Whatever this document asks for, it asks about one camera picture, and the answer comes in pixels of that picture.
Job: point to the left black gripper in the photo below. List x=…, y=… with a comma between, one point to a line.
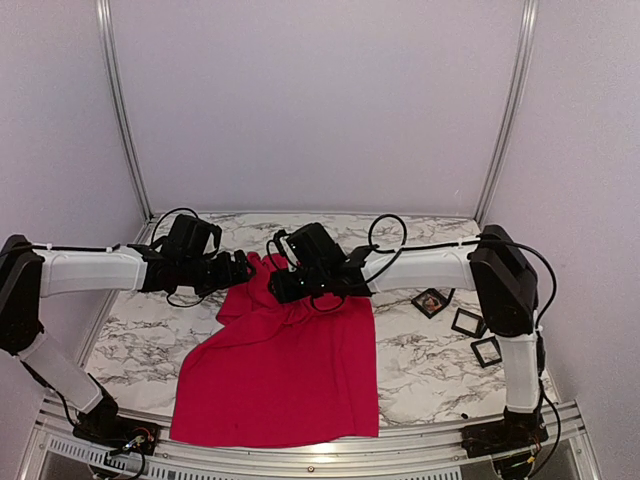
x=227, y=277

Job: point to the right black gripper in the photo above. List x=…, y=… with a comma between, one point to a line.
x=282, y=291

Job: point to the red t-shirt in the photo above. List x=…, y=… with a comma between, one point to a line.
x=280, y=375

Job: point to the brown round brooch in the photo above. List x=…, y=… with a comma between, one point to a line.
x=431, y=303

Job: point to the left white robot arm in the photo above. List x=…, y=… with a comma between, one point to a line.
x=33, y=274

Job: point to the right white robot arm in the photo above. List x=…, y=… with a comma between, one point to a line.
x=490, y=264

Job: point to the black open display box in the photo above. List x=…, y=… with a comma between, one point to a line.
x=445, y=300
x=487, y=352
x=468, y=323

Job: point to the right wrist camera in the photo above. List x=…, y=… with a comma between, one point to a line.
x=309, y=247

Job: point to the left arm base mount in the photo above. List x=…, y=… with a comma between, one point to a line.
x=117, y=435

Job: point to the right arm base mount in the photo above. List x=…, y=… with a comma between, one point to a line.
x=515, y=430

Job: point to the left aluminium frame post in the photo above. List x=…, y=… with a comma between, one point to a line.
x=109, y=51

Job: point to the aluminium frame post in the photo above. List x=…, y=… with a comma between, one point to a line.
x=515, y=94
x=109, y=51

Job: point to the right aluminium frame post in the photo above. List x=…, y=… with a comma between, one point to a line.
x=515, y=94

